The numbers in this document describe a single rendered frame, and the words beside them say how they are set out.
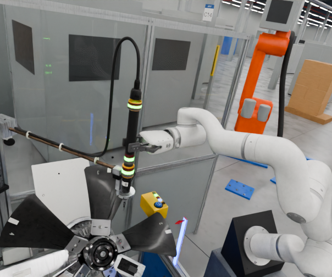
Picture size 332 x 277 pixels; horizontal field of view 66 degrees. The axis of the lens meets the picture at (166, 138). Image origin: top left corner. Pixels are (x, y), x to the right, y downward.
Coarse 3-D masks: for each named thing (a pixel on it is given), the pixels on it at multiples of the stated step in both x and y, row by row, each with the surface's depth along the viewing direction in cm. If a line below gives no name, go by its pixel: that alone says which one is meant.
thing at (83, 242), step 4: (76, 236) 97; (72, 240) 97; (76, 240) 98; (80, 240) 98; (84, 240) 98; (68, 244) 98; (72, 244) 99; (80, 244) 99; (84, 244) 99; (64, 248) 99; (68, 248) 100; (72, 248) 100; (76, 248) 100; (80, 248) 100; (76, 252) 101
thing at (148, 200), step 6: (150, 192) 159; (144, 198) 154; (150, 198) 154; (156, 198) 155; (144, 204) 154; (150, 204) 149; (162, 204) 150; (144, 210) 155; (150, 210) 149; (156, 210) 146; (162, 210) 149
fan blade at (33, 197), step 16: (16, 208) 89; (32, 208) 90; (32, 224) 91; (48, 224) 92; (64, 224) 94; (0, 240) 90; (16, 240) 92; (32, 240) 94; (48, 240) 95; (64, 240) 96
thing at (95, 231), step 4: (92, 220) 107; (96, 220) 107; (100, 220) 106; (104, 220) 105; (108, 220) 105; (92, 224) 107; (96, 224) 106; (100, 224) 106; (104, 224) 105; (108, 224) 104; (92, 228) 106; (96, 228) 106; (104, 228) 104; (108, 228) 104; (92, 232) 106; (96, 232) 105; (100, 232) 104; (104, 232) 104; (108, 232) 103
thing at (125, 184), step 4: (136, 80) 77; (136, 84) 78; (132, 88) 79; (136, 88) 78; (132, 92) 78; (136, 92) 78; (140, 92) 79; (132, 96) 79; (136, 96) 78; (140, 96) 79; (124, 180) 92; (128, 180) 92; (124, 184) 93; (128, 184) 93; (124, 188) 93; (128, 188) 94; (124, 192) 94; (128, 192) 95
